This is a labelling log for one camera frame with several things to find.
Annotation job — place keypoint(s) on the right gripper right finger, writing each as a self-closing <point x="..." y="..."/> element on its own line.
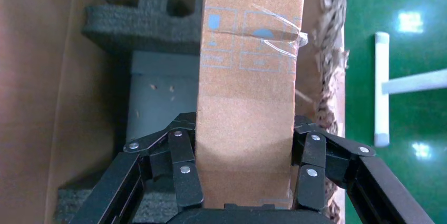
<point x="311" y="180"/>

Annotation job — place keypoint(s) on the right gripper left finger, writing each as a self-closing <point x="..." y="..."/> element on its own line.
<point x="181" y="173"/>

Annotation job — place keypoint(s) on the small slim cardboard box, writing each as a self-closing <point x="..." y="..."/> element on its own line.
<point x="244" y="110"/>

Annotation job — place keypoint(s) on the large open cardboard carton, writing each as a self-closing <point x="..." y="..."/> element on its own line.
<point x="28" y="75"/>

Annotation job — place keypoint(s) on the dark notched foam insert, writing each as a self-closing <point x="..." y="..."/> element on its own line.
<point x="139" y="30"/>

